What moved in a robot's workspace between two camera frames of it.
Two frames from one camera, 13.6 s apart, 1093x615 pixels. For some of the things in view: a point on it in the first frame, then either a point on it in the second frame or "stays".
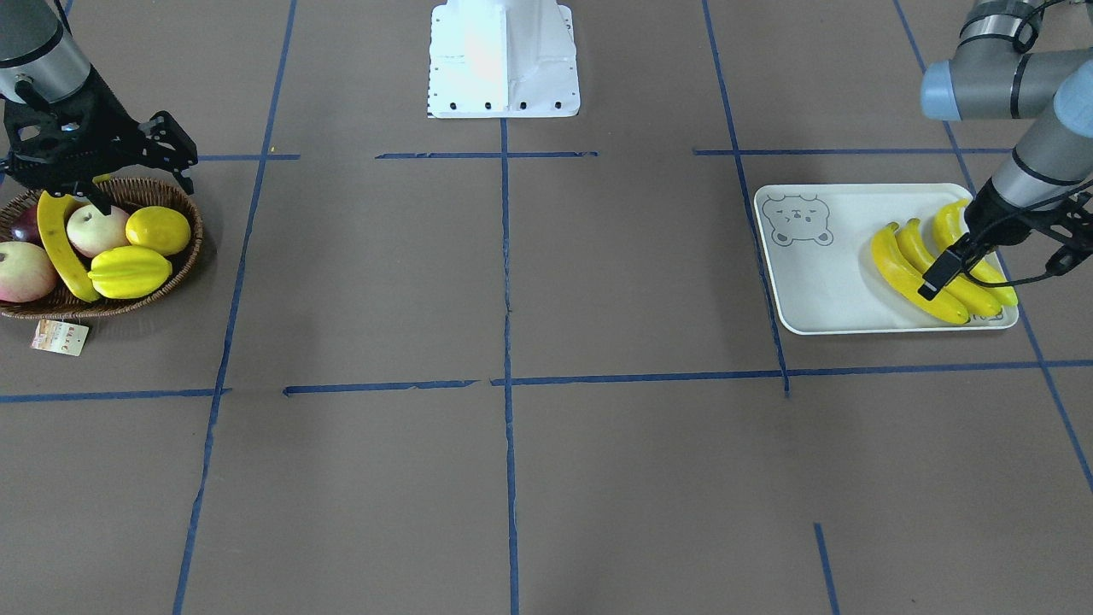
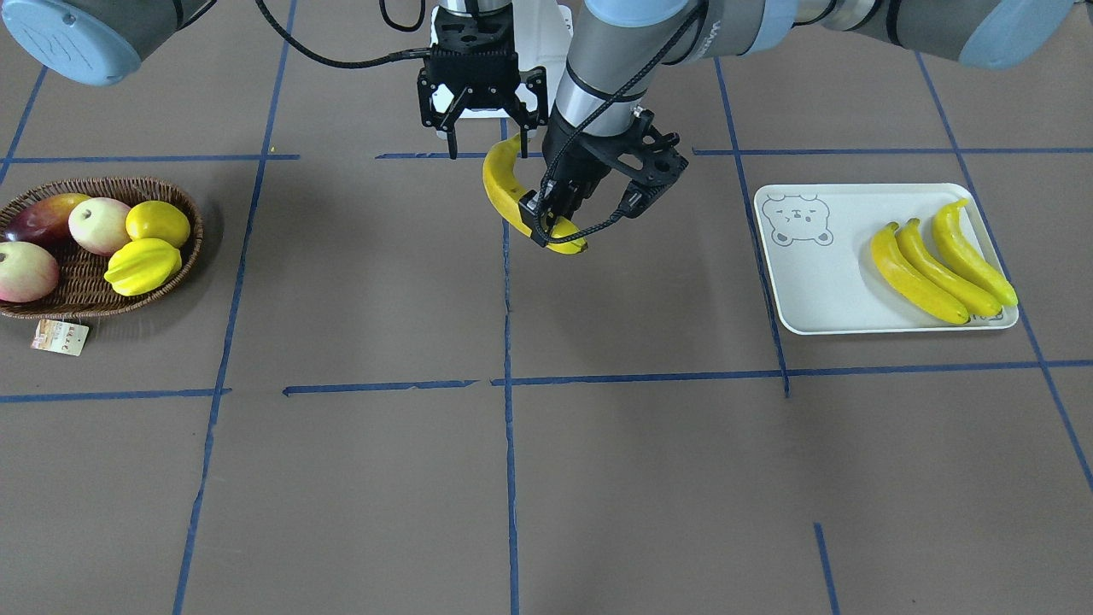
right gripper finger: (87, 189) -> (523, 116)
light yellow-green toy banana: (951, 227) stays
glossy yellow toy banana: (53, 211) -> (499, 171)
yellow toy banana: (914, 243) stays
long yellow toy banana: (896, 266) stays
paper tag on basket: (58, 337) stays
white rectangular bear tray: (817, 243) stays
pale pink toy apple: (94, 233) stays
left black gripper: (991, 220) -> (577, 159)
